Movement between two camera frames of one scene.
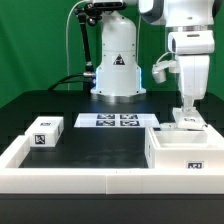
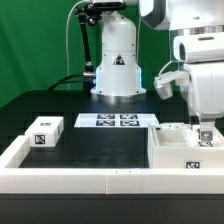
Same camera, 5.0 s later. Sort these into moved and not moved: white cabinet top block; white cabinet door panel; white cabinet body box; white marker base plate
Moved: white cabinet door panel
Not moved: white cabinet top block; white marker base plate; white cabinet body box
